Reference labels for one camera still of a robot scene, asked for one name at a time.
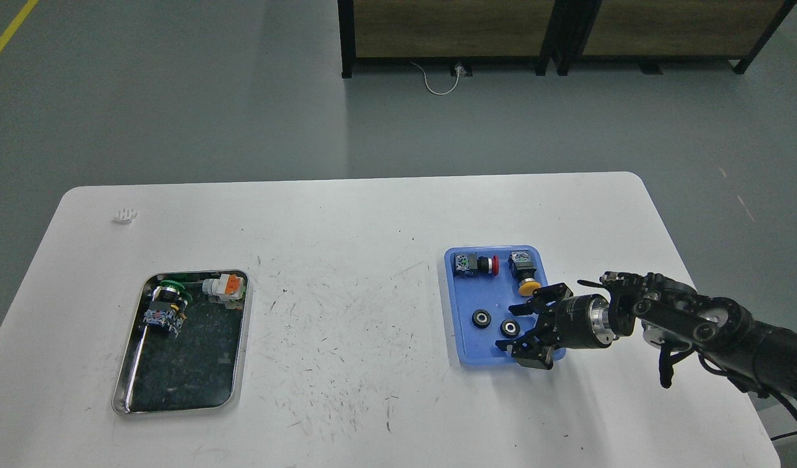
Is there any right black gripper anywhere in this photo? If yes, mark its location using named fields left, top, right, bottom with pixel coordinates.
left=495, top=283, right=618, bottom=371

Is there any black gear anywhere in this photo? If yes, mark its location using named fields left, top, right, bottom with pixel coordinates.
left=471, top=309, right=493, bottom=330
left=499, top=319, right=521, bottom=339

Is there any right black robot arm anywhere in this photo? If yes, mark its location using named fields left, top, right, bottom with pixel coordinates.
left=495, top=270, right=797, bottom=424

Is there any blue plastic tray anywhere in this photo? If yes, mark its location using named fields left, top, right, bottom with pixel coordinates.
left=443, top=245, right=548, bottom=367

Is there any silver metal tray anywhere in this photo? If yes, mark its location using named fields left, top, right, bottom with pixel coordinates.
left=111, top=269, right=251, bottom=415

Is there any wooden cabinet right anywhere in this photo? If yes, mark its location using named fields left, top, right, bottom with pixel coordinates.
left=554, top=1, right=796, bottom=76

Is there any wooden cabinet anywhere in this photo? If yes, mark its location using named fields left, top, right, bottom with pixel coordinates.
left=554, top=1, right=796, bottom=76
left=338, top=1, right=570, bottom=78

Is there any wooden cabinet left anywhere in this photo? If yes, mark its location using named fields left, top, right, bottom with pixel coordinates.
left=338, top=1, right=570, bottom=78

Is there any small white plastic clip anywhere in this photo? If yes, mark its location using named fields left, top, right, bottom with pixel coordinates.
left=111, top=209, right=138, bottom=225

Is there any yellow push button switch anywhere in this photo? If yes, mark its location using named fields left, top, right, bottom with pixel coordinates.
left=508, top=251, right=542, bottom=297

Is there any red push button switch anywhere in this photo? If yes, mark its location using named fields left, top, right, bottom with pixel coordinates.
left=452, top=253, right=500, bottom=278

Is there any white cable on floor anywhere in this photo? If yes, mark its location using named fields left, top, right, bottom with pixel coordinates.
left=410, top=61, right=472, bottom=96

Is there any orange white switch module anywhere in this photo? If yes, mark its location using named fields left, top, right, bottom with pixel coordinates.
left=200, top=274, right=246, bottom=309

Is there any green push button switch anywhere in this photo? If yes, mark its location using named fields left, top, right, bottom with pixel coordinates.
left=142, top=279, right=192, bottom=337

